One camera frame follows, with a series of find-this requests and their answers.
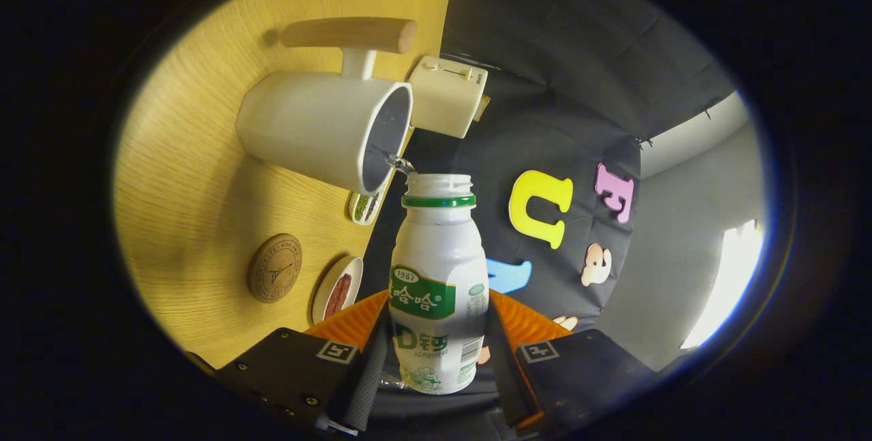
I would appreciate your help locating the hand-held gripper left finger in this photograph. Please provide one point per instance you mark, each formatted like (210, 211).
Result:
(368, 386)

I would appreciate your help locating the white juice bottle green label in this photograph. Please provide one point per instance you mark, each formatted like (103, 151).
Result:
(436, 243)

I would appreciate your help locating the brown meat piece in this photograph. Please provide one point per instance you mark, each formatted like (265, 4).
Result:
(347, 285)
(334, 299)

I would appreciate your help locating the black backdrop cloth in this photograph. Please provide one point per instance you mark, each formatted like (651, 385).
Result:
(579, 52)

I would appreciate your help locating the white divided bean dish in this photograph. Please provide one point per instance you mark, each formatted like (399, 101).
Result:
(361, 208)

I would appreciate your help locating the round wooden coaster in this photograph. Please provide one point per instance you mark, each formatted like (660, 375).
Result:
(274, 268)

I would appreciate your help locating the bread slice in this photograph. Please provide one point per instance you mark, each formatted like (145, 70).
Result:
(482, 108)

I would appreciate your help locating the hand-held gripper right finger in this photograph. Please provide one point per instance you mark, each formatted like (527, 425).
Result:
(504, 379)

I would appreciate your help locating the white plate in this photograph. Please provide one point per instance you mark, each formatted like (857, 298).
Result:
(354, 269)

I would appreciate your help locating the wooden table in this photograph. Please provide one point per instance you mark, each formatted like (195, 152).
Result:
(184, 189)

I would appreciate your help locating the cream toaster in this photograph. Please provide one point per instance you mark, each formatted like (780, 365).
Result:
(443, 97)

